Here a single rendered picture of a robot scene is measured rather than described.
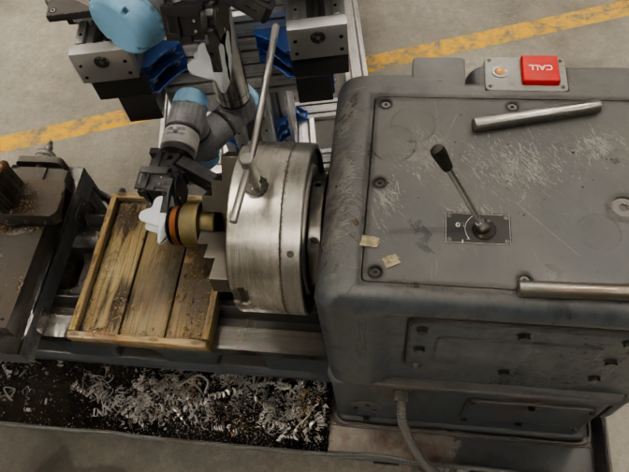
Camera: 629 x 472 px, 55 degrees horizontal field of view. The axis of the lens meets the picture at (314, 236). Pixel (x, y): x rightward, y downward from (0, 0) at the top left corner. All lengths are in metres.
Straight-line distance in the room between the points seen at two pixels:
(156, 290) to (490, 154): 0.75
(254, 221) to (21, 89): 2.45
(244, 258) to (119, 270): 0.48
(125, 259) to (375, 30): 2.00
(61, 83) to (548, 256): 2.69
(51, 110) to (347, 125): 2.26
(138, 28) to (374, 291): 0.57
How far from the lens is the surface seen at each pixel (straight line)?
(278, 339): 1.26
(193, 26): 0.95
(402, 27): 3.10
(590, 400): 1.28
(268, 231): 0.97
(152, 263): 1.39
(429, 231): 0.91
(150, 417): 1.60
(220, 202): 1.12
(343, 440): 1.53
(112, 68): 1.53
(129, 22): 1.07
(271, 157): 1.03
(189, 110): 1.31
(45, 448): 2.35
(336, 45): 1.45
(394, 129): 1.02
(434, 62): 1.12
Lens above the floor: 2.03
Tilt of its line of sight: 59 degrees down
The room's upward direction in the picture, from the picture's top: 10 degrees counter-clockwise
